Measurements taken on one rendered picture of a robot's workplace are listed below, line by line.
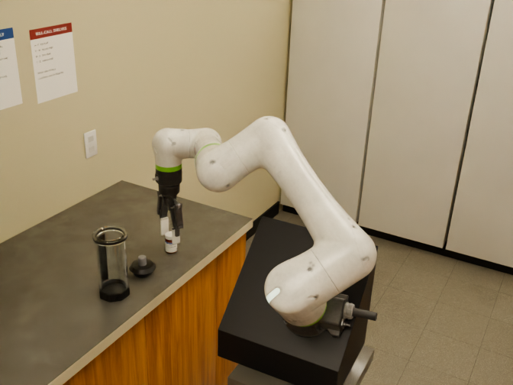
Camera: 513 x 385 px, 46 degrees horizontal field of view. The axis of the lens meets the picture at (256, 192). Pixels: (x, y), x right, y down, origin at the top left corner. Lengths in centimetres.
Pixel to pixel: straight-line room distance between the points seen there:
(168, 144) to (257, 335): 72
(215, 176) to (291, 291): 39
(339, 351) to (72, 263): 106
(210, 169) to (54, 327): 71
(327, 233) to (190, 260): 85
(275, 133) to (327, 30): 248
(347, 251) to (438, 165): 263
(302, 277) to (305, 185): 25
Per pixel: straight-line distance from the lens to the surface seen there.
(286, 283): 145
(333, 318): 161
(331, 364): 165
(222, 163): 163
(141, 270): 212
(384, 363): 332
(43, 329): 197
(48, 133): 253
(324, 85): 414
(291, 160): 158
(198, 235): 238
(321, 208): 151
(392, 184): 417
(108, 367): 203
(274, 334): 169
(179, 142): 205
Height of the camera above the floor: 211
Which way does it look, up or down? 25 degrees down
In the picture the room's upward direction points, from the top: 2 degrees clockwise
